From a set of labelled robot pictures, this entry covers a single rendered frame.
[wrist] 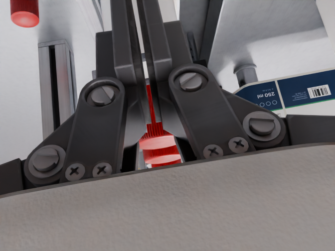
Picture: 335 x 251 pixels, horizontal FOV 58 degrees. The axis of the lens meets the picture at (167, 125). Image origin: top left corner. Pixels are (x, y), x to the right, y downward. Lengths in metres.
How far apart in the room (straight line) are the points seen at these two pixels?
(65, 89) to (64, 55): 0.06
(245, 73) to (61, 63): 0.33
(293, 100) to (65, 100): 0.40
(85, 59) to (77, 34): 0.08
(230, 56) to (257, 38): 0.06
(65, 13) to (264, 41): 0.32
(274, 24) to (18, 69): 0.45
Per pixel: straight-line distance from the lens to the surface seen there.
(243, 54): 0.57
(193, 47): 0.54
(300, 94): 0.61
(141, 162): 2.30
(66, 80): 0.50
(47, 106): 0.49
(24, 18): 0.44
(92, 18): 0.27
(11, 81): 0.67
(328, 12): 0.45
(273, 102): 0.59
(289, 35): 0.56
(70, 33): 0.52
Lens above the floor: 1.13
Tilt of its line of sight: 16 degrees down
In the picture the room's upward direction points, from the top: 170 degrees clockwise
